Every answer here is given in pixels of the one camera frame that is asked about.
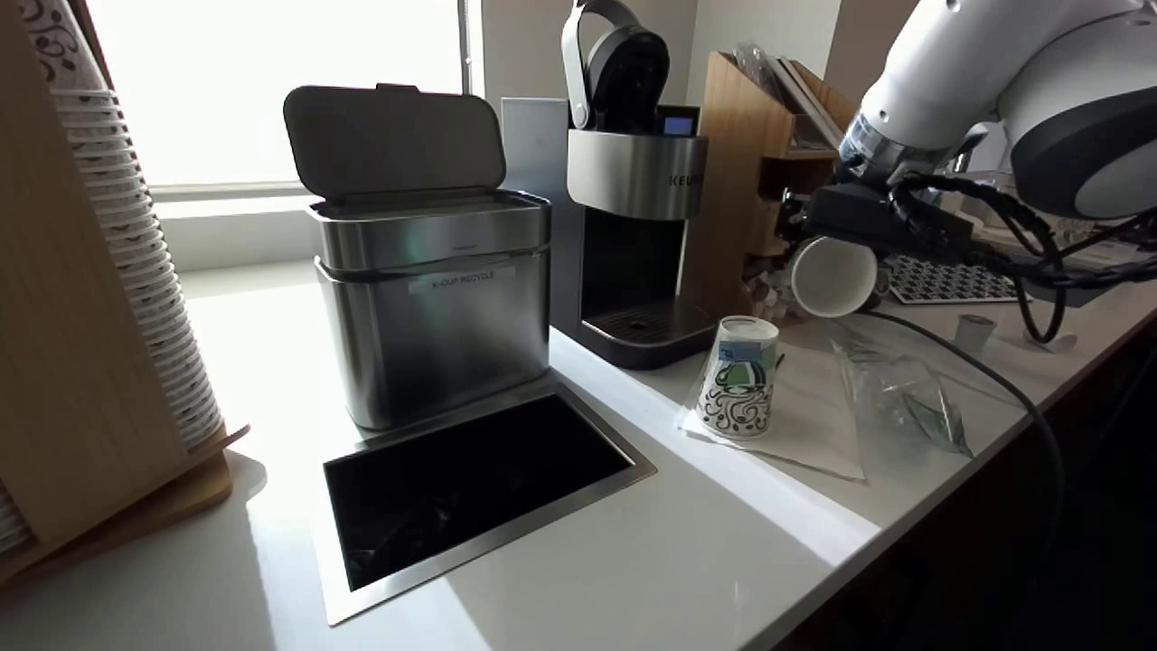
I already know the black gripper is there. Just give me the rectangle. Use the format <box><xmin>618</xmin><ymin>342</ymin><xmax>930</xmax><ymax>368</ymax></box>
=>
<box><xmin>805</xmin><ymin>179</ymin><xmax>975</xmax><ymax>265</ymax></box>

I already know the patterned paper cup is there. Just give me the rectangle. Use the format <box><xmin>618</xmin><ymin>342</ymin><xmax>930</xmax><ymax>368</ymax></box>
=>
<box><xmin>788</xmin><ymin>233</ymin><xmax>879</xmax><ymax>319</ymax></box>
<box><xmin>699</xmin><ymin>314</ymin><xmax>782</xmax><ymax>438</ymax></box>

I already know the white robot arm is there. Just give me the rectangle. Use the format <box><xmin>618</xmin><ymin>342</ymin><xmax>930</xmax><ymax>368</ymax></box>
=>
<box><xmin>805</xmin><ymin>0</ymin><xmax>1157</xmax><ymax>258</ymax></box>

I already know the stack of paper cups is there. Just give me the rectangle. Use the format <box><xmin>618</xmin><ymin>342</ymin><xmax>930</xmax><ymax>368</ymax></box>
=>
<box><xmin>13</xmin><ymin>0</ymin><xmax>224</xmax><ymax>448</ymax></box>

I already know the wooden condiment organizer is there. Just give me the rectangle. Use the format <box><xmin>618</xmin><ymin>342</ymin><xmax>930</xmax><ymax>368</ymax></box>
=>
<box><xmin>679</xmin><ymin>49</ymin><xmax>834</xmax><ymax>326</ymax></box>

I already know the small white creamer cup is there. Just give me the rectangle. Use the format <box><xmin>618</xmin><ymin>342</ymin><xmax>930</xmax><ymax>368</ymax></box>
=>
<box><xmin>953</xmin><ymin>314</ymin><xmax>995</xmax><ymax>353</ymax></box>

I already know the clear plastic zip bag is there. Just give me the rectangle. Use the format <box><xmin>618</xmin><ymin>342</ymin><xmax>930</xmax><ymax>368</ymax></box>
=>
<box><xmin>824</xmin><ymin>321</ymin><xmax>971</xmax><ymax>456</ymax></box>

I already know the black silver coffee machine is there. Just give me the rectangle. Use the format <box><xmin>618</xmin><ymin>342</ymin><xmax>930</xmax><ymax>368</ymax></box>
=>
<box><xmin>560</xmin><ymin>0</ymin><xmax>708</xmax><ymax>368</ymax></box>

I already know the stainless steel trash bin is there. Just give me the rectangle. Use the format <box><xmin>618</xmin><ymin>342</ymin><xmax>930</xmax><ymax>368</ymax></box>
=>
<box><xmin>280</xmin><ymin>82</ymin><xmax>549</xmax><ymax>430</ymax></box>

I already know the countertop trash chute opening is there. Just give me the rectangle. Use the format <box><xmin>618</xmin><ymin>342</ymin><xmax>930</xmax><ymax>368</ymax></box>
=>
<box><xmin>313</xmin><ymin>384</ymin><xmax>653</xmax><ymax>624</ymax></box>

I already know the wooden cup dispenser box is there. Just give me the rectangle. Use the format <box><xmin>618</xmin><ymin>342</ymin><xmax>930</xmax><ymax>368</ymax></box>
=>
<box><xmin>0</xmin><ymin>0</ymin><xmax>233</xmax><ymax>584</ymax></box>

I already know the black power cable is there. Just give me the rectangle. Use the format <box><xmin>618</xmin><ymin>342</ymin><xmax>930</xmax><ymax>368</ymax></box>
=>
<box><xmin>867</xmin><ymin>306</ymin><xmax>1071</xmax><ymax>571</ymax></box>

